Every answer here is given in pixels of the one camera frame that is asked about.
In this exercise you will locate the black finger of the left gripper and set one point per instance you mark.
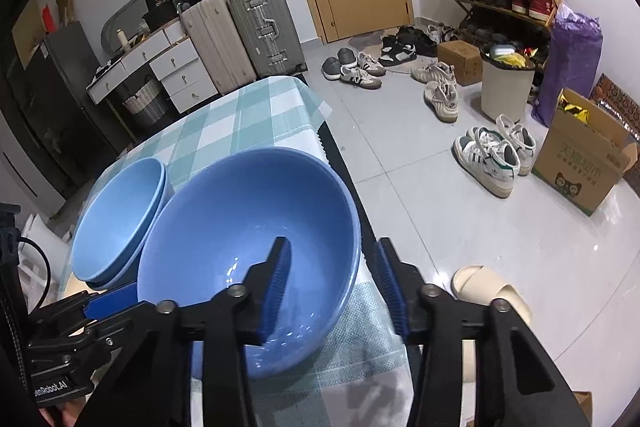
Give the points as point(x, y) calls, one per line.
point(117, 309)

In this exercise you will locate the silver suitcase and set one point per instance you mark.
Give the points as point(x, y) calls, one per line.
point(268, 32)

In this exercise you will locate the beige sneaker near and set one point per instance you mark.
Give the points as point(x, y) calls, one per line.
point(442, 96)

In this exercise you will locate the person's left hand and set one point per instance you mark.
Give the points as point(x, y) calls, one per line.
point(64, 414)

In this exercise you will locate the black mini fridge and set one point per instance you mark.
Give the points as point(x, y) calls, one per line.
point(46, 104)

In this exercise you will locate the printed cardboard box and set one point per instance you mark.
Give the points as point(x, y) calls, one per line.
point(585, 153)

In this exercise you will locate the white drawer desk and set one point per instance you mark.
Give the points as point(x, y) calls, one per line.
point(171, 55)

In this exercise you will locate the beige slide sandal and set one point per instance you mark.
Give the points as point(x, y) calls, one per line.
point(479, 284)

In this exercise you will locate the stacked blue bowls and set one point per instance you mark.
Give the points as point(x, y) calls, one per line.
point(114, 227)

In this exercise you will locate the large blue bowl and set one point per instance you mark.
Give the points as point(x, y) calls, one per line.
point(226, 218)

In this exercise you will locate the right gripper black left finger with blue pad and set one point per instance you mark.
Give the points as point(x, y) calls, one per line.
point(149, 383)

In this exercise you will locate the white striped sneaker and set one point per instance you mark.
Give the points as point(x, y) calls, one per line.
point(359, 78)

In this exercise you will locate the beige suitcase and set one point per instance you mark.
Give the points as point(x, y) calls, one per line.
point(212, 30)

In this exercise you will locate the woven laundry basket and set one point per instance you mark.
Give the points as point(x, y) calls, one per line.
point(147, 105)

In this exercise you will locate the white trash bin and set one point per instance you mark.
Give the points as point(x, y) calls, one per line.
point(507, 78)

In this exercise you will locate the purple plastic bag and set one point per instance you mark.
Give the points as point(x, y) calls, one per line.
point(574, 56)

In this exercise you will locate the gray slipper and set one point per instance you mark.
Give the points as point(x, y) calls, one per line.
point(331, 68)

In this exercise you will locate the small brown cardboard box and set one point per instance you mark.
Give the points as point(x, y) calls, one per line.
point(464, 58)

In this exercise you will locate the white sneaker behind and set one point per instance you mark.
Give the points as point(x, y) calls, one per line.
point(521, 140)

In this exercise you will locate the white green sneaker front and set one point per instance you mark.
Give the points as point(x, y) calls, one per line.
point(489, 158)

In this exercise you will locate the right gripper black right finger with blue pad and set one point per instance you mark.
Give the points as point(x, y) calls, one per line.
point(516, 382)

